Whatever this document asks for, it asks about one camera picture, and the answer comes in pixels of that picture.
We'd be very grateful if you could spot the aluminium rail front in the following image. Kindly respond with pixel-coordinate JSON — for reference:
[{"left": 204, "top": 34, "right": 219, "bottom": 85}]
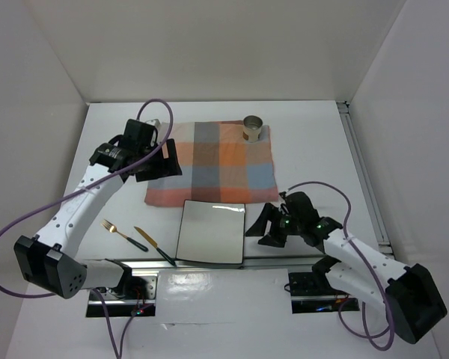
[{"left": 74, "top": 254, "right": 397, "bottom": 272}]

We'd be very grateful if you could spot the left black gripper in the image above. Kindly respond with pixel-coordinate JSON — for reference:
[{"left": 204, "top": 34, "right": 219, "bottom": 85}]
[{"left": 135, "top": 138, "right": 182, "bottom": 182}]

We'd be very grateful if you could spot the gold knife green handle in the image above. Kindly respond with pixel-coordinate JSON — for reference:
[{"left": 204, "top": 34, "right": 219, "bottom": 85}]
[{"left": 134, "top": 226, "right": 177, "bottom": 267}]

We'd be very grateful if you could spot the square white plate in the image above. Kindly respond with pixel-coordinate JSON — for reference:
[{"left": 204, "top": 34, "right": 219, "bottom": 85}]
[{"left": 175, "top": 200, "right": 245, "bottom": 261}]

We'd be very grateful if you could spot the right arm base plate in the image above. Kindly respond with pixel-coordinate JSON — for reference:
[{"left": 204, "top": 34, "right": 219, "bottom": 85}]
[{"left": 284, "top": 272, "right": 360, "bottom": 314}]

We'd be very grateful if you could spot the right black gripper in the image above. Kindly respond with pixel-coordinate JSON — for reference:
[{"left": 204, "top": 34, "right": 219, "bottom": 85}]
[{"left": 244, "top": 202, "right": 303, "bottom": 248}]

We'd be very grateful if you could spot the checkered orange blue cloth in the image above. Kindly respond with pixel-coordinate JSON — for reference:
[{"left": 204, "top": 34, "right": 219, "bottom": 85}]
[{"left": 144, "top": 121, "right": 278, "bottom": 207}]

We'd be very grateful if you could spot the metal cup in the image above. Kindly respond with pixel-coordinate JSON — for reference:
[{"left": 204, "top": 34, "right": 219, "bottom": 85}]
[{"left": 242, "top": 115, "right": 263, "bottom": 143}]

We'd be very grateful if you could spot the gold fork green handle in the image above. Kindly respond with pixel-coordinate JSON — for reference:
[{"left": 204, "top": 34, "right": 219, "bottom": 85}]
[{"left": 101, "top": 219, "right": 149, "bottom": 252}]

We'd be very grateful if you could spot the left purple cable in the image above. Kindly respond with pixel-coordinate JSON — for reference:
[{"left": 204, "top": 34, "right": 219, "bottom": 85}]
[{"left": 0, "top": 98, "right": 174, "bottom": 359}]

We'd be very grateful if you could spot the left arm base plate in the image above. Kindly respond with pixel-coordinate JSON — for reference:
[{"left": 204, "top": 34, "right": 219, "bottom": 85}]
[{"left": 99, "top": 272, "right": 158, "bottom": 318}]

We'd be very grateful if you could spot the aluminium rail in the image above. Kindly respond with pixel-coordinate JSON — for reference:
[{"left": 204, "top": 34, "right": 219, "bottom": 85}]
[
  {"left": 74, "top": 254, "right": 397, "bottom": 272},
  {"left": 336, "top": 102, "right": 394, "bottom": 259}
]

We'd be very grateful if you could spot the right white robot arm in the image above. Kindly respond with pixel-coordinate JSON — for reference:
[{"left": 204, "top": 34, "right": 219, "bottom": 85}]
[{"left": 245, "top": 191, "right": 448, "bottom": 344}]

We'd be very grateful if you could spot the aluminium rail right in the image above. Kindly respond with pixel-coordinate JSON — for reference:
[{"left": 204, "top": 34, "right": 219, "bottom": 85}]
[{"left": 336, "top": 102, "right": 394, "bottom": 259}]

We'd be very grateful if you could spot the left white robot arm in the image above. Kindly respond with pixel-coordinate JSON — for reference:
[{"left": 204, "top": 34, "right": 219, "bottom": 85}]
[{"left": 13, "top": 119, "right": 182, "bottom": 299}]

